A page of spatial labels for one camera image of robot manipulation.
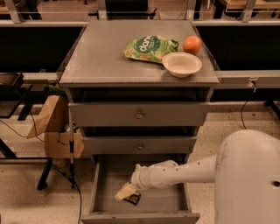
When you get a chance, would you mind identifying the black floor cable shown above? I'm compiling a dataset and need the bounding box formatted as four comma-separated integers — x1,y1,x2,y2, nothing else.
240,100,249,130
0,112,83,224

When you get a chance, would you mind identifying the brown cardboard box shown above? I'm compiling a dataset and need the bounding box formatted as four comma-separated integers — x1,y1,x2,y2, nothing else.
26,94,86,159

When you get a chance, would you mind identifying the grey middle drawer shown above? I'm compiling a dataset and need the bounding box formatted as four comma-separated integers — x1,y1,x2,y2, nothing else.
82,136,197,155

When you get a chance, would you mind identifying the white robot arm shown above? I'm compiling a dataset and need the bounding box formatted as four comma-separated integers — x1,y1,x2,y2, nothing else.
115,129,280,224

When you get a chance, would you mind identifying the black floor cable right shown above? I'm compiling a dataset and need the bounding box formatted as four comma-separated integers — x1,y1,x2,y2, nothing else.
240,100,249,130

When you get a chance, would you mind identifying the white paper bowl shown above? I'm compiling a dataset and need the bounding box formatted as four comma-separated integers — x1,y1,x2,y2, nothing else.
162,52,202,78

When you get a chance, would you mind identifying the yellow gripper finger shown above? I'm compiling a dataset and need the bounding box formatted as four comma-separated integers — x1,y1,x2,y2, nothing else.
115,183,136,200

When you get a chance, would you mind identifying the orange fruit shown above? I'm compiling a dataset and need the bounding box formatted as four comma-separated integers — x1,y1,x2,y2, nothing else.
183,36,202,54

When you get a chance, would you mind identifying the grey drawer cabinet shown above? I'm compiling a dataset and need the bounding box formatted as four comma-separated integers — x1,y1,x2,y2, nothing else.
58,19,221,224

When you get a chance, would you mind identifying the black stand with tray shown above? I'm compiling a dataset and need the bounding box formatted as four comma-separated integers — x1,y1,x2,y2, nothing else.
0,72,53,192

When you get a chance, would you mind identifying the black rxbar chocolate bar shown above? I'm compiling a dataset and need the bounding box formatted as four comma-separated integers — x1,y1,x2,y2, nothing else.
124,193,141,206

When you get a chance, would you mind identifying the black floor cable left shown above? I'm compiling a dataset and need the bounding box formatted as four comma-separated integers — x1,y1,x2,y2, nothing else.
0,112,83,224

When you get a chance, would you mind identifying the green chip bag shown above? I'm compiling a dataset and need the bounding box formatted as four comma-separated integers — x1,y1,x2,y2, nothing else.
123,36,179,64

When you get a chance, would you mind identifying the grey open bottom drawer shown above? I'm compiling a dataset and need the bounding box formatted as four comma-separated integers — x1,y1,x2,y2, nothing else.
81,154,200,224

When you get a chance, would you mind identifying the grey top drawer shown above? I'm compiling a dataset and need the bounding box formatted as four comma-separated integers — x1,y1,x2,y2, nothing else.
69,102,210,127

